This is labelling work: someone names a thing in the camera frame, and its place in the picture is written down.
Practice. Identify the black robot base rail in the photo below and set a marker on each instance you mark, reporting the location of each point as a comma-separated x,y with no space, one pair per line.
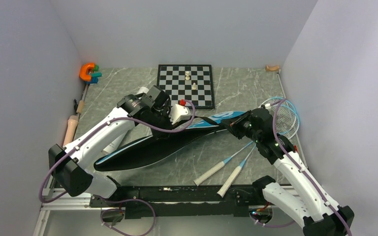
189,200

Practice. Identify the beige cylinder handle tool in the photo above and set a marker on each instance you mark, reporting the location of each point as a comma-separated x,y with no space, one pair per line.
72,124

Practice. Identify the aluminium frame rail left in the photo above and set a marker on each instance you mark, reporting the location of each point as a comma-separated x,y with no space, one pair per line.
64,203

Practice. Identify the blue racket bag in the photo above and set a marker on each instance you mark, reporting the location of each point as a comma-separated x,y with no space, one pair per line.
149,150

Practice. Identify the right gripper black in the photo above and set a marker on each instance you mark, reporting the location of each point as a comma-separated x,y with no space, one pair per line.
235,126

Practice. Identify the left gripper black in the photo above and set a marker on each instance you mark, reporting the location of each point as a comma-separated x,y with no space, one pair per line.
166,112

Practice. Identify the black white chessboard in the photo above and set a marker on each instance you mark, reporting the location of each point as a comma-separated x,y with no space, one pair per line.
171,79

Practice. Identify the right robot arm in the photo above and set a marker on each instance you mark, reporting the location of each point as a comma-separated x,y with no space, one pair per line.
314,210

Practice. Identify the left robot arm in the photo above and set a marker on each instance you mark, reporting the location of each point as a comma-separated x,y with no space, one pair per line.
69,164

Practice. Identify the teal green toy blocks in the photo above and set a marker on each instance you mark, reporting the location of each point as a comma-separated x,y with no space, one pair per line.
95,74

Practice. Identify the white shuttlecock tube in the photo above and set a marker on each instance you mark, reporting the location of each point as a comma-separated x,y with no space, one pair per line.
115,144

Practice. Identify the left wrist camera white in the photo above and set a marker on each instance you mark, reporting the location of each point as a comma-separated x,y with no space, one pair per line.
179,113

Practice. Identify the small wooden arch block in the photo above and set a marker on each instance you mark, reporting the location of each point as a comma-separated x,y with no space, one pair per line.
272,68

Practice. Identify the orange C-shaped toy block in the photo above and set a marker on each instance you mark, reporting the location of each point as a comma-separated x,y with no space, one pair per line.
86,71

